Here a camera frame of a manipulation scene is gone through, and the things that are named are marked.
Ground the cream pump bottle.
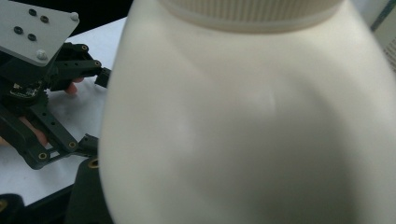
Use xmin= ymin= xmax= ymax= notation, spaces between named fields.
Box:
xmin=97 ymin=0 xmax=396 ymax=224

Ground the white paper table sheet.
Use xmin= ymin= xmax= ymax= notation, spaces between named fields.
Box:
xmin=0 ymin=17 xmax=129 ymax=207

